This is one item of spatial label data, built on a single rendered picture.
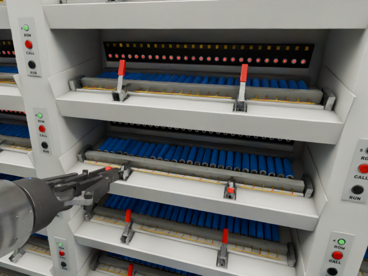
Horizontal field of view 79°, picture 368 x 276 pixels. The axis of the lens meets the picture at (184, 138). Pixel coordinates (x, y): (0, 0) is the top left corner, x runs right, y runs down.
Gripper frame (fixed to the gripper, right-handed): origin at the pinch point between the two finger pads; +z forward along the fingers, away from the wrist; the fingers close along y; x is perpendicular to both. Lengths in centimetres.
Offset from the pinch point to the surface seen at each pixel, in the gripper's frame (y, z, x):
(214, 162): 21.9, 15.2, 3.7
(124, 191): 0.9, 8.1, -5.5
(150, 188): 8.1, 7.0, -3.2
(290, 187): 39.6, 11.5, 1.1
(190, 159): 15.7, 14.9, 3.6
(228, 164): 25.5, 15.0, 3.6
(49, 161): -20.4, 6.2, -0.6
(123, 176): 1.0, 6.7, -1.2
